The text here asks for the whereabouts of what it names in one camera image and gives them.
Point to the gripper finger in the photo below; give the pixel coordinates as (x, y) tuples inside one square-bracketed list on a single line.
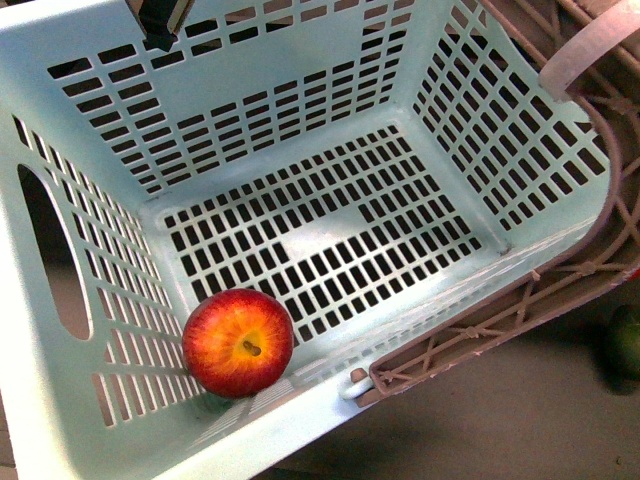
[(160, 20)]

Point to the light blue plastic basket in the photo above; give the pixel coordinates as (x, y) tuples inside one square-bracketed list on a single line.
[(354, 160)]

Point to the red apple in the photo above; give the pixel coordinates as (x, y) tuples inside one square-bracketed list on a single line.
[(238, 342)]

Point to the dark green avocado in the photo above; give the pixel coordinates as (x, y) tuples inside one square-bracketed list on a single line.
[(620, 350)]

